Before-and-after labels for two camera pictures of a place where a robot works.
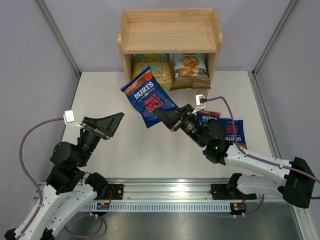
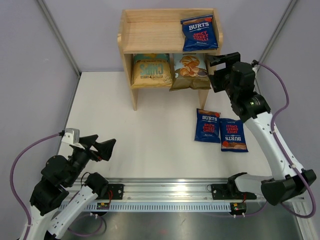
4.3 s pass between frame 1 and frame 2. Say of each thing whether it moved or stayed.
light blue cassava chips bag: stayed
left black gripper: moved
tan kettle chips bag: stayed
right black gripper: moved
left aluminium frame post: stayed
